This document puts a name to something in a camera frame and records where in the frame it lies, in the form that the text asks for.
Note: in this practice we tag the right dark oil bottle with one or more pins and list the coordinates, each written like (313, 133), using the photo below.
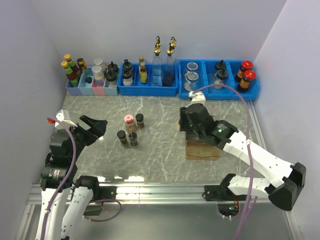
(169, 64)

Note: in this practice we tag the red lid sauce jar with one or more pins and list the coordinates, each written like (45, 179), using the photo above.
(244, 66)
(246, 81)

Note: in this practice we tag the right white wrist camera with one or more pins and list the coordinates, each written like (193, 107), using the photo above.
(196, 98)

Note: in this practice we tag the small black cap bottle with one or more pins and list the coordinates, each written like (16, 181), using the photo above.
(121, 134)

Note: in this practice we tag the rear red sauce bottle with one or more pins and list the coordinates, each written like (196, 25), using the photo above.
(73, 65)

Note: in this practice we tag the front clear glass jar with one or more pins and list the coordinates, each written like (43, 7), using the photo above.
(191, 81)

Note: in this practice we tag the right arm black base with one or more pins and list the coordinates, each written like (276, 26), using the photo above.
(228, 204)

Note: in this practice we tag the rear black top shaker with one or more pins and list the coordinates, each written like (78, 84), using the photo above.
(127, 65)

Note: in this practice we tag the black cap spice bottle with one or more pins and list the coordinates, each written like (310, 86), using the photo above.
(140, 121)

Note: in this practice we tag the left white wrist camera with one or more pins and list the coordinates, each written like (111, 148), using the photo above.
(64, 117)

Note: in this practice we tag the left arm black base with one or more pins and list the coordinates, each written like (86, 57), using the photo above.
(95, 208)

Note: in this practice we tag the front silver lid jar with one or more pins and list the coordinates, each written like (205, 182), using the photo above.
(99, 75)

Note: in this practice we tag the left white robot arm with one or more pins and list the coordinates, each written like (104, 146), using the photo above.
(63, 201)

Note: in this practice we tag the front black pourer jar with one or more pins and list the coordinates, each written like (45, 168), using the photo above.
(111, 79)

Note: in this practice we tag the front red sauce bottle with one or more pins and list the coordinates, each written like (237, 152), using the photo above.
(70, 74)

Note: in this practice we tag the left glass oil bottle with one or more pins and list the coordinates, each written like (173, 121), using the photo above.
(157, 64)

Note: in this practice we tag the rear red lid sauce jar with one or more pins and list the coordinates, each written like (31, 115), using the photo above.
(244, 66)

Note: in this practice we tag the front black lid sugar jar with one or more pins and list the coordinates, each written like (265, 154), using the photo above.
(220, 76)

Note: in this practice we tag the dark shaker spice bottle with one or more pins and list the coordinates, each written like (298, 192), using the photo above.
(133, 138)

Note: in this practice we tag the large blue triple bin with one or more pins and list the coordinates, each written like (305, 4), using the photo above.
(206, 68)

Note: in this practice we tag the pink lid spice jar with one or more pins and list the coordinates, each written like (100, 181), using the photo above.
(130, 124)

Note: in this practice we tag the light blue storage bin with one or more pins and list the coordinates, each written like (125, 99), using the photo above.
(86, 88)

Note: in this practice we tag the clear glass jar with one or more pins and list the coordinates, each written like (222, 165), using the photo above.
(192, 67)
(191, 81)

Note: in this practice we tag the rear clear glass jar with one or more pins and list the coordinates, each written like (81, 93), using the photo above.
(192, 67)

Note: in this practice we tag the black shaker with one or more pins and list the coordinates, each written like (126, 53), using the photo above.
(127, 78)
(127, 65)

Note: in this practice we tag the front red lid sauce jar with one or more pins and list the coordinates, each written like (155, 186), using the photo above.
(246, 81)

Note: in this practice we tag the blue divided crate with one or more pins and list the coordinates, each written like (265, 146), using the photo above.
(137, 88)

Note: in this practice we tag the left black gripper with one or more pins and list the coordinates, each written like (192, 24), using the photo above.
(98, 127)

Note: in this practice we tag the small black cap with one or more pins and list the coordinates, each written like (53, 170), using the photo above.
(88, 80)

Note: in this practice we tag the rear cork bottle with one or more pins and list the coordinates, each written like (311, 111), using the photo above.
(141, 60)

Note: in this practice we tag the pink storage bin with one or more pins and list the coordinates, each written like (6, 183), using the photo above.
(98, 90)

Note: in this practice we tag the yellow lid spice jar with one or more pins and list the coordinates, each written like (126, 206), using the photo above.
(177, 126)

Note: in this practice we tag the pale blue storage bin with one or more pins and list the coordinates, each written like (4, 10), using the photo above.
(111, 91)

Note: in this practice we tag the rear silver lid jar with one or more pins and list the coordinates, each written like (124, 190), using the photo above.
(99, 62)

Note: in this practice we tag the front black top shaker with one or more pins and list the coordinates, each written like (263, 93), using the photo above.
(127, 78)

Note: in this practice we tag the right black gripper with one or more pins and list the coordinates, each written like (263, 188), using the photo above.
(183, 121)

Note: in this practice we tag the black pourer jar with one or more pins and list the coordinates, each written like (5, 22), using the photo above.
(113, 67)
(111, 79)

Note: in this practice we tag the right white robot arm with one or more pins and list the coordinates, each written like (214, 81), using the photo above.
(282, 181)

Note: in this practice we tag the rear black lid jar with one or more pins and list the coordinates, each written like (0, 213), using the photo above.
(220, 65)

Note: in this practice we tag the front cork yellow bottle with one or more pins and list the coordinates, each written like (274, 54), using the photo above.
(143, 73)

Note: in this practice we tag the dark yellow label bottle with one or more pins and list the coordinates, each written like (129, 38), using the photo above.
(81, 64)

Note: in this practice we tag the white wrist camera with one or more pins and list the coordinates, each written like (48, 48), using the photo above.
(64, 117)
(196, 98)

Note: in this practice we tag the red sauce bottle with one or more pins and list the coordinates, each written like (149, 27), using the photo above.
(73, 65)
(70, 74)

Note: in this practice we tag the silver lid spice jar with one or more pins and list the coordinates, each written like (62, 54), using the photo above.
(213, 110)

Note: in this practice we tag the purple storage bin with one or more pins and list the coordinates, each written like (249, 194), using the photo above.
(73, 90)

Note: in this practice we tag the rear black pourer jar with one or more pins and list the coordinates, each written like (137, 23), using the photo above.
(113, 67)

